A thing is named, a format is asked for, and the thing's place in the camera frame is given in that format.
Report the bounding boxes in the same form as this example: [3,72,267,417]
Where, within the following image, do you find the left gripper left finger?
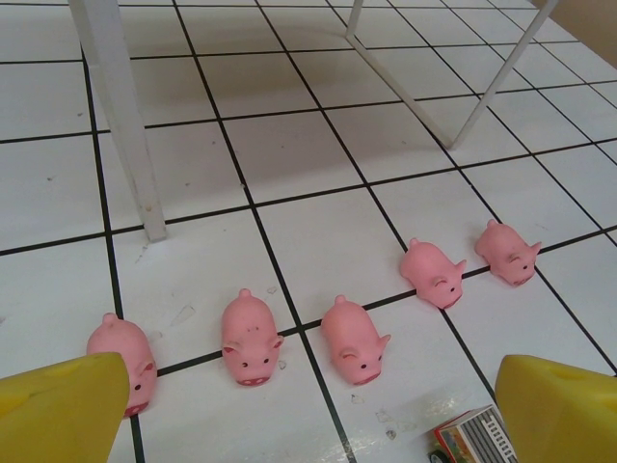
[0,351,131,463]

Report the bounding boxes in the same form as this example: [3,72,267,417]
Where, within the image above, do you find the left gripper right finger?
[495,354,617,463]

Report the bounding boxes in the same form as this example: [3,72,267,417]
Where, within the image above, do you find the pink plastic pig toy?
[399,236,468,310]
[86,312,158,419]
[220,287,285,389]
[473,219,543,288]
[320,294,392,387]

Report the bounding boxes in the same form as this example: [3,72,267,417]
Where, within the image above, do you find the wooden shelf white frame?
[67,0,551,243]

